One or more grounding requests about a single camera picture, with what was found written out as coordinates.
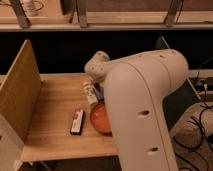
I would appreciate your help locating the left wooden side panel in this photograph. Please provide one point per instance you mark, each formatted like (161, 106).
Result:
(19, 92)

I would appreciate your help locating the blue sponge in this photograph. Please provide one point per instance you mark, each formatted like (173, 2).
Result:
(98, 92)

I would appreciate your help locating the orange bowl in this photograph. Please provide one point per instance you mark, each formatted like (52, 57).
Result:
(99, 119)

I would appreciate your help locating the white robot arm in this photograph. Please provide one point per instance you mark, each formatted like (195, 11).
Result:
(134, 89)

